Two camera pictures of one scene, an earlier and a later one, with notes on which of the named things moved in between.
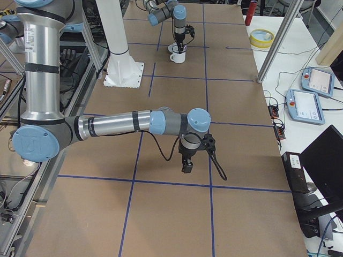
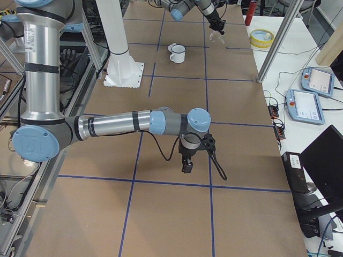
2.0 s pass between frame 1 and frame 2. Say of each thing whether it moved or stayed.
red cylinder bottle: stayed
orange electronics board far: stayed
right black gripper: stayed
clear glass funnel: moved
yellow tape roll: stayed
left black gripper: moved
